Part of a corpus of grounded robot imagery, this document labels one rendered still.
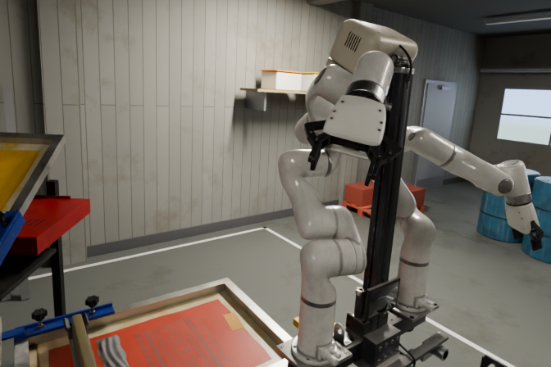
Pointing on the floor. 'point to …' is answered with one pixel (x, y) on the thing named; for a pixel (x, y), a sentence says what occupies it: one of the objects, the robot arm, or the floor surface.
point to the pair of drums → (493, 210)
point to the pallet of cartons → (362, 200)
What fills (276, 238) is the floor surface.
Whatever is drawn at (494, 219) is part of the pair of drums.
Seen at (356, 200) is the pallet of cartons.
